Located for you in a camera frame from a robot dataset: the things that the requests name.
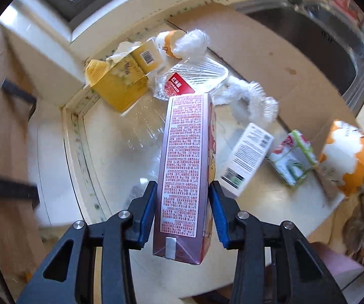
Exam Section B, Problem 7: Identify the cream barcode carton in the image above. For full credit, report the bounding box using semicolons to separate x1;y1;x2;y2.
131;38;165;75

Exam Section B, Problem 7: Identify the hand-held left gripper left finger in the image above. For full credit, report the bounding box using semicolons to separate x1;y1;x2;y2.
17;180;157;304

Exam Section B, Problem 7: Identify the green red drink carton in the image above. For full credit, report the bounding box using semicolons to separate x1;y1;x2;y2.
267;130;319;187

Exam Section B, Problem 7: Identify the white box black green print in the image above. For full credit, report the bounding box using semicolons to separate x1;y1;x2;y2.
219;122;274;197

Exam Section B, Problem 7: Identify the clear plastic bottle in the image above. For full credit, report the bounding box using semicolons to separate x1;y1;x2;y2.
123;97;170;178

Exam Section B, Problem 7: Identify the pink drink carton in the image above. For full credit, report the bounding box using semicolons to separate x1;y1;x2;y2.
152;92;217;265

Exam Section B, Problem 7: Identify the stainless steel sink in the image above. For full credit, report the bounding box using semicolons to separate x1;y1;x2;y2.
229;0;364;115

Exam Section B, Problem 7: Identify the large orange white paper cup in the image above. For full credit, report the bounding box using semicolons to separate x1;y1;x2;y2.
315;120;364;197

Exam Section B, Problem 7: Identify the yellow tissue box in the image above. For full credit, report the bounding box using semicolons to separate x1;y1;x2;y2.
85;46;151;113

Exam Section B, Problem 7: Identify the dark framed window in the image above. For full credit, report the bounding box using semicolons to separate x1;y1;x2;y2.
30;0;157;43

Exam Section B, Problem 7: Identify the small orange white paper cup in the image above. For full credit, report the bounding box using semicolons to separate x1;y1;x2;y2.
154;29;189;59

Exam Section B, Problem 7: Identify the clear plastic tray red label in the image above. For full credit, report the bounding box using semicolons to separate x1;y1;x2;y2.
153;60;230;100

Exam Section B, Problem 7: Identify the clear plastic wrap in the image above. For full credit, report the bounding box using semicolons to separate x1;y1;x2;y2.
172;28;211;61
212;76;279;124

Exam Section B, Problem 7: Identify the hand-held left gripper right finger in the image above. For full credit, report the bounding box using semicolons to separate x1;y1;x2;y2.
209;180;347;304

